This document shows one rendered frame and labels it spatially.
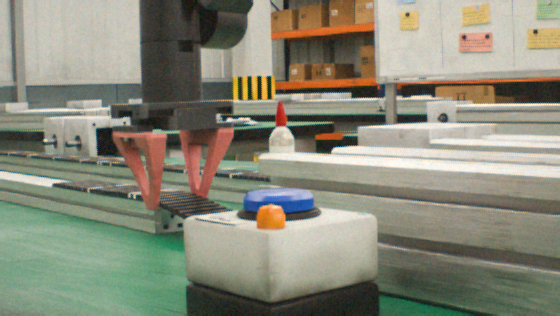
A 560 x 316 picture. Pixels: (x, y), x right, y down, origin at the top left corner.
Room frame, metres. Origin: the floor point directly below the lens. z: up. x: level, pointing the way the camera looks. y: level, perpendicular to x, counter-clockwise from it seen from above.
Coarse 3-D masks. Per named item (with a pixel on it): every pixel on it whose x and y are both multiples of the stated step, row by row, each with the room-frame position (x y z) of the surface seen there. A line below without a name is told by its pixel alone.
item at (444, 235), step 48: (336, 192) 0.57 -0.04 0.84; (384, 192) 0.54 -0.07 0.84; (432, 192) 0.51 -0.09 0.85; (480, 192) 0.47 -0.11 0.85; (528, 192) 0.44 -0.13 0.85; (384, 240) 0.54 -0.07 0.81; (432, 240) 0.50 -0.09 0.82; (480, 240) 0.47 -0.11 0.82; (528, 240) 0.44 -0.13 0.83; (384, 288) 0.53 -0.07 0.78; (432, 288) 0.50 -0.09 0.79; (480, 288) 0.47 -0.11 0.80; (528, 288) 0.44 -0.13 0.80
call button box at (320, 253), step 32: (192, 224) 0.48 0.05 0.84; (224, 224) 0.46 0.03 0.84; (256, 224) 0.45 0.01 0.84; (288, 224) 0.44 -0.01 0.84; (320, 224) 0.45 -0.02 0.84; (352, 224) 0.46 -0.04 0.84; (192, 256) 0.48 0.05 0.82; (224, 256) 0.45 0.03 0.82; (256, 256) 0.43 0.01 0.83; (288, 256) 0.43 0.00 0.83; (320, 256) 0.45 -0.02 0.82; (352, 256) 0.46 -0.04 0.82; (192, 288) 0.48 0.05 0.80; (224, 288) 0.45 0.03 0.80; (256, 288) 0.43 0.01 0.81; (288, 288) 0.43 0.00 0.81; (320, 288) 0.45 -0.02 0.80; (352, 288) 0.46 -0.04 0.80
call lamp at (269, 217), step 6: (270, 204) 0.44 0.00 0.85; (264, 210) 0.43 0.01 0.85; (270, 210) 0.43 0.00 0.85; (276, 210) 0.43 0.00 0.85; (282, 210) 0.43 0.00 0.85; (258, 216) 0.43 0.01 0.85; (264, 216) 0.43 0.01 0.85; (270, 216) 0.43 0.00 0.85; (276, 216) 0.43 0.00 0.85; (282, 216) 0.43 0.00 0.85; (258, 222) 0.43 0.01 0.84; (264, 222) 0.43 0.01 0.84; (270, 222) 0.43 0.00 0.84; (276, 222) 0.43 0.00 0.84; (282, 222) 0.43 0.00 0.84; (258, 228) 0.43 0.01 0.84; (264, 228) 0.43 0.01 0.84; (270, 228) 0.43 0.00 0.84; (276, 228) 0.43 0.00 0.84
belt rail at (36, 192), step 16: (0, 176) 1.12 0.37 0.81; (16, 176) 1.12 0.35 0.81; (32, 176) 1.11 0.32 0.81; (0, 192) 1.10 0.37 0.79; (16, 192) 1.08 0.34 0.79; (32, 192) 1.02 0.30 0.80; (48, 192) 0.98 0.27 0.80; (64, 192) 0.95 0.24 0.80; (80, 192) 0.92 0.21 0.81; (48, 208) 0.99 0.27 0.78; (64, 208) 0.95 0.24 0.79; (80, 208) 0.92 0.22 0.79; (96, 208) 0.90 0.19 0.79; (112, 208) 0.88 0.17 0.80; (128, 208) 0.84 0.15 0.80; (144, 208) 0.81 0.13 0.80; (160, 208) 0.80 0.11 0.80; (112, 224) 0.86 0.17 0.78; (128, 224) 0.84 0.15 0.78; (144, 224) 0.81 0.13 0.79; (160, 224) 0.80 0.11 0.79; (176, 224) 0.81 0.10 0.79
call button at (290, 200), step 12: (252, 192) 0.48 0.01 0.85; (264, 192) 0.48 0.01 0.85; (276, 192) 0.47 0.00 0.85; (288, 192) 0.47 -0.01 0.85; (300, 192) 0.47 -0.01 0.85; (252, 204) 0.47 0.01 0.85; (264, 204) 0.46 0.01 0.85; (276, 204) 0.46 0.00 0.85; (288, 204) 0.46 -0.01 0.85; (300, 204) 0.46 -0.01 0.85; (312, 204) 0.47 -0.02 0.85
